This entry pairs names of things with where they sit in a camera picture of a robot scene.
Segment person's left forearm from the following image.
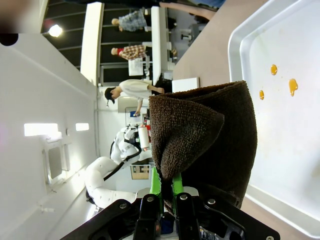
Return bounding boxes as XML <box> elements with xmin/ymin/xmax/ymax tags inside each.
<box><xmin>158</xmin><ymin>1</ymin><xmax>217</xmax><ymax>21</ymax></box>

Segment pink white lint roller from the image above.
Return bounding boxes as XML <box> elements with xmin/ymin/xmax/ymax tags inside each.
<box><xmin>137</xmin><ymin>126</ymin><xmax>152</xmax><ymax>152</ymax></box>

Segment large orange sauce drop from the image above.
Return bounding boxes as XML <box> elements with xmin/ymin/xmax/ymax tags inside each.
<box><xmin>288</xmin><ymin>78</ymin><xmax>299</xmax><ymax>98</ymax></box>

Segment bystander in white shirt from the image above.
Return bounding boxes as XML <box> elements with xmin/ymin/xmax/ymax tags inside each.
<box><xmin>104</xmin><ymin>79</ymin><xmax>166</xmax><ymax>118</ymax></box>

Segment bystander in red plaid shirt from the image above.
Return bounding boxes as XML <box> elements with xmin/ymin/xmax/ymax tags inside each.
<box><xmin>110</xmin><ymin>44</ymin><xmax>149</xmax><ymax>62</ymax></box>

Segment white box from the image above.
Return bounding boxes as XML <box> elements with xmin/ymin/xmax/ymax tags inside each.
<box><xmin>171</xmin><ymin>77</ymin><xmax>201</xmax><ymax>94</ymax></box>

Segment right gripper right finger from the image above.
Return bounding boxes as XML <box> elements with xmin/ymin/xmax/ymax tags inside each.
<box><xmin>171</xmin><ymin>173</ymin><xmax>281</xmax><ymax>240</ymax></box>

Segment ceiling air conditioner unit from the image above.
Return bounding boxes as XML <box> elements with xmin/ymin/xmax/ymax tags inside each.
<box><xmin>41</xmin><ymin>138</ymin><xmax>73</xmax><ymax>186</ymax></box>

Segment dark brown cloth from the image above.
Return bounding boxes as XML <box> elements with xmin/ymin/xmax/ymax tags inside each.
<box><xmin>148</xmin><ymin>80</ymin><xmax>258</xmax><ymax>216</ymax></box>

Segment silver metal tray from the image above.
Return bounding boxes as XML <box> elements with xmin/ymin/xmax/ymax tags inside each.
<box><xmin>227</xmin><ymin>0</ymin><xmax>320</xmax><ymax>239</ymax></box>

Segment white pillar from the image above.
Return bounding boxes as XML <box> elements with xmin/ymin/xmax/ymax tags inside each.
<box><xmin>80</xmin><ymin>1</ymin><xmax>105</xmax><ymax>87</ymax></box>

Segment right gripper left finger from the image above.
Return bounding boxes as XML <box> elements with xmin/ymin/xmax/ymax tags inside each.
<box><xmin>59</xmin><ymin>166</ymin><xmax>164</xmax><ymax>240</ymax></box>

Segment person's blue jeans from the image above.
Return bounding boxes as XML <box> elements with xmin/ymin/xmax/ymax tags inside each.
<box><xmin>194</xmin><ymin>0</ymin><xmax>227</xmax><ymax>9</ymax></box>

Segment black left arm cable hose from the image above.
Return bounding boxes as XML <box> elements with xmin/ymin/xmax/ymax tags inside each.
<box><xmin>103</xmin><ymin>139</ymin><xmax>143</xmax><ymax>181</ymax></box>

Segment round ceiling light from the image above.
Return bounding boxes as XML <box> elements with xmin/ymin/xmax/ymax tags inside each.
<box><xmin>48</xmin><ymin>23</ymin><xmax>64</xmax><ymax>38</ymax></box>

